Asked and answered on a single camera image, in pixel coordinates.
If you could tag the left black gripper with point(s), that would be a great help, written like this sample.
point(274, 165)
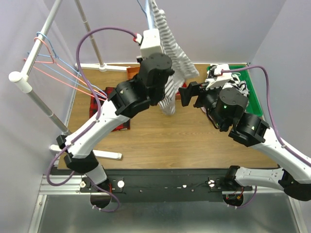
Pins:
point(157, 96)

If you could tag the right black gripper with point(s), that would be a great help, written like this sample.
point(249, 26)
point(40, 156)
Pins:
point(196, 89)

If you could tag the thin striped tank top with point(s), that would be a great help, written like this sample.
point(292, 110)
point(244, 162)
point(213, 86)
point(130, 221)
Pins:
point(183, 67)

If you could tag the blue wire hanger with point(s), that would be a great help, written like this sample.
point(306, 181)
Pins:
point(147, 10)
point(75, 76)

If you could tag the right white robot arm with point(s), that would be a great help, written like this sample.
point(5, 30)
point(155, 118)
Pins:
point(225, 108)

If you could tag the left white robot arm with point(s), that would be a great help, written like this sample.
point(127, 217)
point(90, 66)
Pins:
point(127, 99)

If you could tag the mauve garment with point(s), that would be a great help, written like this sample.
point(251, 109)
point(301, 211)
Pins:
point(204, 110)

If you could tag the brown compartment tray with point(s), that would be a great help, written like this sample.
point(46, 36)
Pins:
point(132, 71)

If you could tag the bold striped garment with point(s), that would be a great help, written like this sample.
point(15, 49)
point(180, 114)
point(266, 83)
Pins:
point(237, 83)

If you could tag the red black plaid shirt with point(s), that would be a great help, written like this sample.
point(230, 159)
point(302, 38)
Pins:
point(94, 108)

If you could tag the green plastic bin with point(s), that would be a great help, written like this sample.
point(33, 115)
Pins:
point(253, 105)

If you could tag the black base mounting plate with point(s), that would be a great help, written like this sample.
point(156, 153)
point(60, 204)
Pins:
point(168, 185)

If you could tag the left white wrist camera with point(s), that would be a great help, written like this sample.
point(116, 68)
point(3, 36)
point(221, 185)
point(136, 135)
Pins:
point(151, 43)

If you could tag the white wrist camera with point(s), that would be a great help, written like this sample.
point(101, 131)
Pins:
point(215, 76)
point(151, 43)

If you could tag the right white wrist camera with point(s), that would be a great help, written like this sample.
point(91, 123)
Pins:
point(215, 76)

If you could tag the pink wire hanger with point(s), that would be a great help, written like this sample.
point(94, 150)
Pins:
point(96, 90)

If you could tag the aluminium frame rail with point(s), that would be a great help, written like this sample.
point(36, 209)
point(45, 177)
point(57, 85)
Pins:
point(69, 204)

